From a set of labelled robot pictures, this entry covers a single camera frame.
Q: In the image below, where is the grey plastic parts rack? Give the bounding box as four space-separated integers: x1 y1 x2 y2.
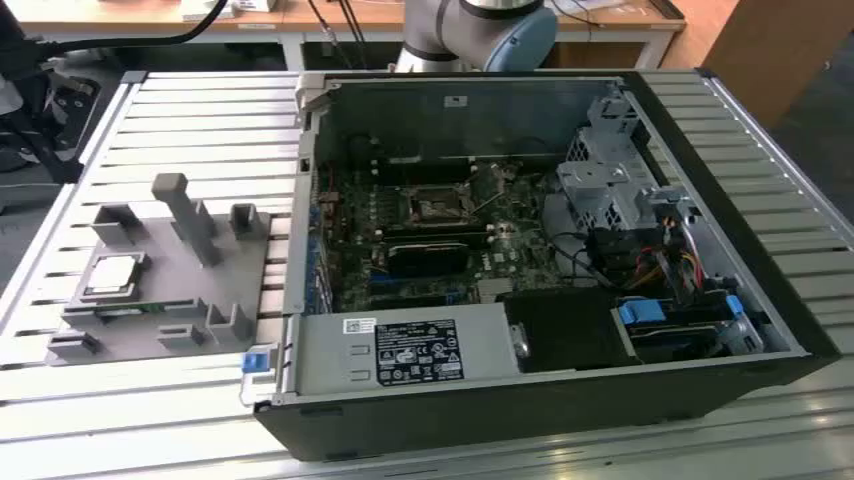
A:
43 172 275 367

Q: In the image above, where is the black open PC case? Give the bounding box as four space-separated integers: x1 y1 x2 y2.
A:
238 68 845 464

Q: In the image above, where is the silver square CPU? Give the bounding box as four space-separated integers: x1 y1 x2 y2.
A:
88 254 150 302

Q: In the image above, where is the brown wooden cabinet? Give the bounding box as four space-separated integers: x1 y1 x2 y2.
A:
693 0 854 132

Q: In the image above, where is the thick black cable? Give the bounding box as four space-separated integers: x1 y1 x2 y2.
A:
36 0 230 55

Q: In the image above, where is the hard disk in blue carrier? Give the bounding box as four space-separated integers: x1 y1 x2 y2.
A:
615 294 730 362

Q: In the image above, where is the grey power supply with label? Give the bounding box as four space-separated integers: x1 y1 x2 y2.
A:
284 301 523 397

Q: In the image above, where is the wooden desk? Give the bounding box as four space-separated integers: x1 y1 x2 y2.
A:
12 0 689 71

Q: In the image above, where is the green RAM stick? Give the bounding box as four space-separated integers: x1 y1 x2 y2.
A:
96 301 199 320

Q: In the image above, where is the CPU socket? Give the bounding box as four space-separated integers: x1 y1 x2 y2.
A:
406 184 479 226

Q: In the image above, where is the small silver heatsink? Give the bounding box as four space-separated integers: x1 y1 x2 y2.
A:
475 278 517 304

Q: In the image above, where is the silver metal drive cage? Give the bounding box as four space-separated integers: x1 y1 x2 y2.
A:
555 93 677 237

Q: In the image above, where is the red yellow wire bundle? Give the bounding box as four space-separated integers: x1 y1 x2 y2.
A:
626 243 703 292

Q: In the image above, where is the thin black wire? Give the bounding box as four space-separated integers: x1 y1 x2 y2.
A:
551 231 617 290

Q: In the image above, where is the black RAM slot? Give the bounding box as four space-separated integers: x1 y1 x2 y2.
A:
382 226 490 247

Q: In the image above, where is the green motherboard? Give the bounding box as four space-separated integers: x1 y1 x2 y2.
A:
308 163 577 315

